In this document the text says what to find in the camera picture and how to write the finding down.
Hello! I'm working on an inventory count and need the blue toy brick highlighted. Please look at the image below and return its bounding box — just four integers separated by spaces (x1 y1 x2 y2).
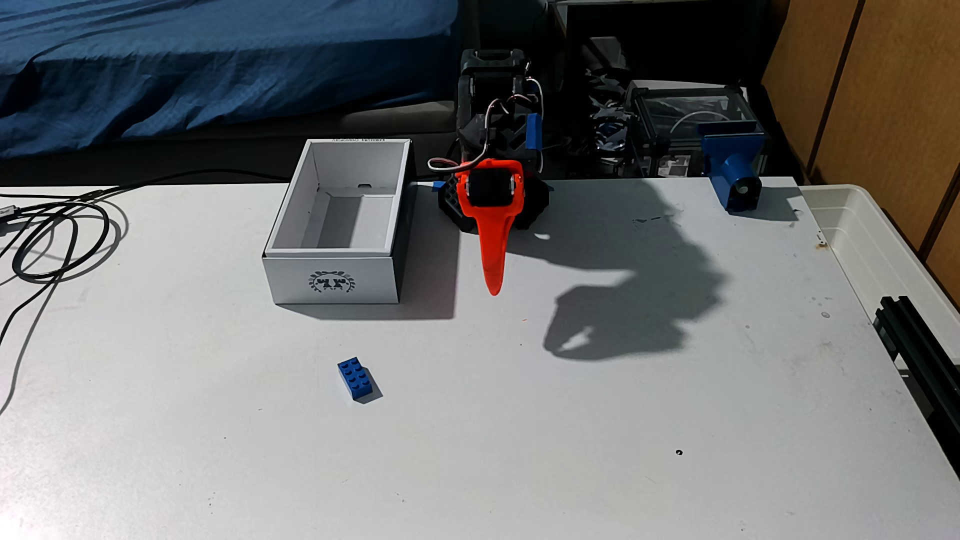
337 357 375 400

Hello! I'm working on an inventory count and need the white cardboard box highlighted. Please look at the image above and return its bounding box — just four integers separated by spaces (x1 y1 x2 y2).
262 138 415 306

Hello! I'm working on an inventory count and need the blue bed cover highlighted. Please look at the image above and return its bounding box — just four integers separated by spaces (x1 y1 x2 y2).
0 0 460 160

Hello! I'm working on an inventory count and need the white plastic bin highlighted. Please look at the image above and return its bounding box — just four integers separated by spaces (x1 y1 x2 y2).
799 183 960 354

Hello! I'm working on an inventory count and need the brown wooden cabinet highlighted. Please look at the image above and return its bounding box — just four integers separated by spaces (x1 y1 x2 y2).
761 0 960 305

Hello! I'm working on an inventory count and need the clear plastic enclosure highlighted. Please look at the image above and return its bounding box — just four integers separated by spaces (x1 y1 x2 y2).
626 81 759 179

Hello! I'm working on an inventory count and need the blue printed clamp mount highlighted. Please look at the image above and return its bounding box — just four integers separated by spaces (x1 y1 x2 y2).
699 123 768 213

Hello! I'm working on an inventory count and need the black cable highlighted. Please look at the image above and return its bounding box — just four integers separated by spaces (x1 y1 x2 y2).
0 168 292 415

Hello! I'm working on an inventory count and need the black aluminium rail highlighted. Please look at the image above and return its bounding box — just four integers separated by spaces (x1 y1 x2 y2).
873 296 960 475

